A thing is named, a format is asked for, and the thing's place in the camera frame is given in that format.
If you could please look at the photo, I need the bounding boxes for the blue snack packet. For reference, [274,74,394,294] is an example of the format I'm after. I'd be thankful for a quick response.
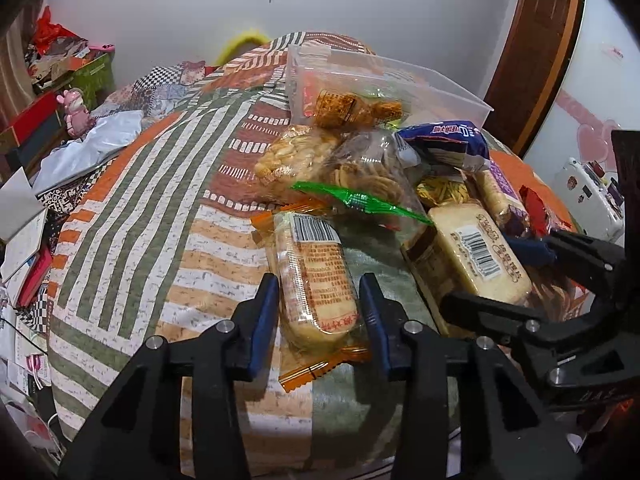
[396,120,492,174]

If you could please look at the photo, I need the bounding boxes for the clear green-trimmed snack bag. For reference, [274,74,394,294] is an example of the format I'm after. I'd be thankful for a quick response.
[291,129,435,233]

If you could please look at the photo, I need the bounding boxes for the pile of cardboard packaging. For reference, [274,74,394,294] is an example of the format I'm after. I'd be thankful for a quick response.
[25,34,109,88]

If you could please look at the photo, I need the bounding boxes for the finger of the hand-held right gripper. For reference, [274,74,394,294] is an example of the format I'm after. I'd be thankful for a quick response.
[500,229,628,306]
[439,292,623,387]

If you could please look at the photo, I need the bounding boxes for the orange spicy snack packet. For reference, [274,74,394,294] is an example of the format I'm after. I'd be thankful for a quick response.
[312,87,404,129]

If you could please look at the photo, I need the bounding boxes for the dark red snack packet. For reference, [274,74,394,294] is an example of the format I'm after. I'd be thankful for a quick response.
[519,185,572,237]

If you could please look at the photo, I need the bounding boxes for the white notebook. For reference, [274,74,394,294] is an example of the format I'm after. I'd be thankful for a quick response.
[0,166,50,281]

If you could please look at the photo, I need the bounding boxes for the red box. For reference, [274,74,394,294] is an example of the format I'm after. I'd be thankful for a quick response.
[0,91,72,162]

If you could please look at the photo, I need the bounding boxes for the purple rice cracker packet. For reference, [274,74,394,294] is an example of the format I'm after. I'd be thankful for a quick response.
[474,159,532,237]

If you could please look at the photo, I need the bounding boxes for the white cloth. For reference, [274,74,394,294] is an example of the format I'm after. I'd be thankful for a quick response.
[31,109,147,197]

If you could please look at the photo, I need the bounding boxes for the clear bag of yellow crackers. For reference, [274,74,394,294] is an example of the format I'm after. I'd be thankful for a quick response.
[254,124,342,202]

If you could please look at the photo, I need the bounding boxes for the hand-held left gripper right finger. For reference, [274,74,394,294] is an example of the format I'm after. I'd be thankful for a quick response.
[359,272,583,480]

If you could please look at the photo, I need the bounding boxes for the white case with stickers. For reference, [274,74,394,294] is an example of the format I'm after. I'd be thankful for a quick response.
[551,156,627,242]

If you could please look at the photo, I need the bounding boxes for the clear plastic container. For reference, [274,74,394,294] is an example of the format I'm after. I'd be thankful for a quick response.
[286,44,495,133]

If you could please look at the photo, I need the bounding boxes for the red plastic bag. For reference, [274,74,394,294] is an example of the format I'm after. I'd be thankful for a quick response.
[34,5,67,47]

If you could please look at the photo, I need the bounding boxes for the wooden door frame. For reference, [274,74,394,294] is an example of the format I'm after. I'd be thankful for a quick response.
[484,0,587,158]

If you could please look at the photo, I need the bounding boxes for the yellow fuzzy object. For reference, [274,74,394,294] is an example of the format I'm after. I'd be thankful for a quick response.
[219,30,272,67]

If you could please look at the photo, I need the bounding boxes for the checkered patchwork quilt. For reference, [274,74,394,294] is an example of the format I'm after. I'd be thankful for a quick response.
[106,59,212,117]

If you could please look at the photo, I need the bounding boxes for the red snack packet yellow print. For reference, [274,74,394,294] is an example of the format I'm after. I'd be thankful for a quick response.
[299,71,322,117]

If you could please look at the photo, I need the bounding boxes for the green fries snack packet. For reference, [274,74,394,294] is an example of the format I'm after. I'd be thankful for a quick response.
[415,175,482,207]

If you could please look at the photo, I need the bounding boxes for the pink plush toy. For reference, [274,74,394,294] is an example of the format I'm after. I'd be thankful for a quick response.
[56,87,97,137]

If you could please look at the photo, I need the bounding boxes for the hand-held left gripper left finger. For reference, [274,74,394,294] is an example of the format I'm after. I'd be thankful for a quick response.
[59,272,281,480]

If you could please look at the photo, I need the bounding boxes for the orange wrapper rice cracker packet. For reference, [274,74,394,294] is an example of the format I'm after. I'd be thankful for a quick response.
[250,200,372,392]

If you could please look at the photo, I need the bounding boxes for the green box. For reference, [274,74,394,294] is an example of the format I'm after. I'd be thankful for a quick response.
[69,52,117,109]

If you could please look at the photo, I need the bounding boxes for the striped curtain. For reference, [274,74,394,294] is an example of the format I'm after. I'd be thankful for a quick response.
[0,0,51,126]

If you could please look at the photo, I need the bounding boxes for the striped patchwork blanket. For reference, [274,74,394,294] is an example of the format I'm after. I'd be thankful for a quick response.
[45,32,591,480]

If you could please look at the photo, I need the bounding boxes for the tan rice cracker packet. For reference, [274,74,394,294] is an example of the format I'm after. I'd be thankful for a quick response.
[401,204,534,333]

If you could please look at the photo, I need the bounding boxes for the white door pink hearts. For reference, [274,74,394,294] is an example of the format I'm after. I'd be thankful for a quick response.
[520,0,640,241]

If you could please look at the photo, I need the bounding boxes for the pink book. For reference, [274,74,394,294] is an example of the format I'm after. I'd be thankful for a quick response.
[16,244,54,309]

